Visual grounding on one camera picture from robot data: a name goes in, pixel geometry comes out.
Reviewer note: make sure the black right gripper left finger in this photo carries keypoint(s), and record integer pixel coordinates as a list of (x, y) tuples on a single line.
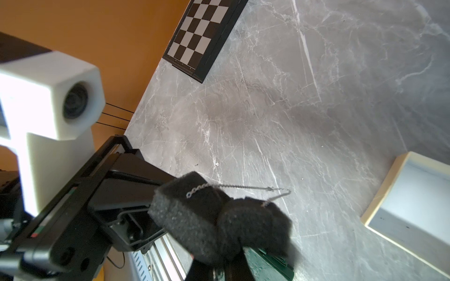
[(200, 272)]

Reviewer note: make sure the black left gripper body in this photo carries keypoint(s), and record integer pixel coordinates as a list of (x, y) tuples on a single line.
[(65, 242)]

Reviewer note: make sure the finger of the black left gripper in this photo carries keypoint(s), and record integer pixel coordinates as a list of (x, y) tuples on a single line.
[(134, 230), (129, 185)]

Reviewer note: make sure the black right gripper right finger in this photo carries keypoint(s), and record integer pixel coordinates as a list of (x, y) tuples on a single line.
[(238, 269)]

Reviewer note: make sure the green booklet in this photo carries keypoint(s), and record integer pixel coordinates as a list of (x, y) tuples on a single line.
[(265, 267)]

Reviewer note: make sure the black white chessboard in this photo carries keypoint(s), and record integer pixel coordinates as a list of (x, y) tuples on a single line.
[(201, 34)]

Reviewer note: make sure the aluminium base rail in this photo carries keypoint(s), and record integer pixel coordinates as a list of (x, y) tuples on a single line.
[(166, 260)]

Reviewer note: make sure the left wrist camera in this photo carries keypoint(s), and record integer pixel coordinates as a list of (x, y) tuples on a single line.
[(50, 102)]

